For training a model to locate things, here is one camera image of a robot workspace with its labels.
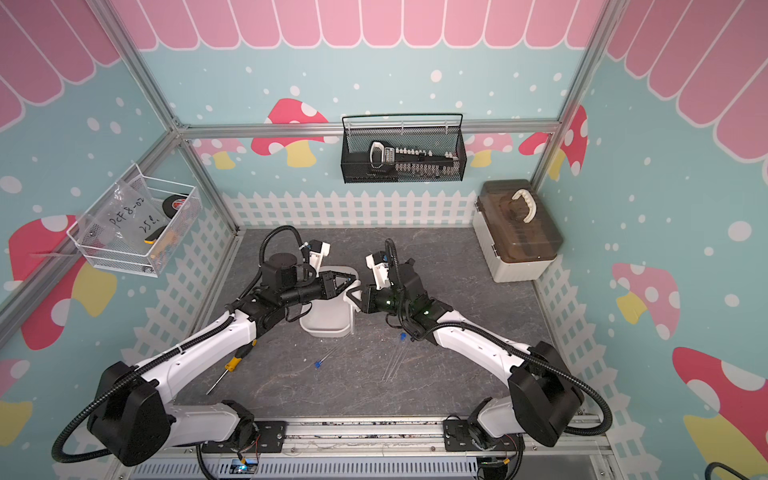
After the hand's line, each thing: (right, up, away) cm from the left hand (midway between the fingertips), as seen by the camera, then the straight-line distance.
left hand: (354, 283), depth 77 cm
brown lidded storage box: (+53, +15, +26) cm, 61 cm away
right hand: (-1, -3, -1) cm, 3 cm away
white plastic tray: (-10, -12, +15) cm, 21 cm away
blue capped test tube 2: (+11, -23, +11) cm, 27 cm away
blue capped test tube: (-12, -25, +11) cm, 29 cm away
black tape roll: (-49, +21, +3) cm, 54 cm away
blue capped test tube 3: (+12, -23, +10) cm, 28 cm away
